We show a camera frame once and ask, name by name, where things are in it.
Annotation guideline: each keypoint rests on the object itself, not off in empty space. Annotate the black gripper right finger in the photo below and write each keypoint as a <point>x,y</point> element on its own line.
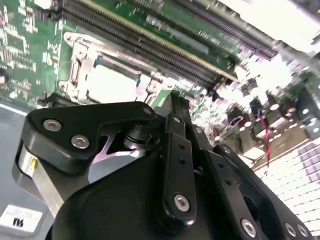
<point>225,180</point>

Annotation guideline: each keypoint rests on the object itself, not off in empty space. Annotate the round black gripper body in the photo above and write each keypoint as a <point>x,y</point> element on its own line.
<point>112,212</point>

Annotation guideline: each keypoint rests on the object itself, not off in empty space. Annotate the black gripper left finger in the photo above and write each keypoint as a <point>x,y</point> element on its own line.
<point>75,120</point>

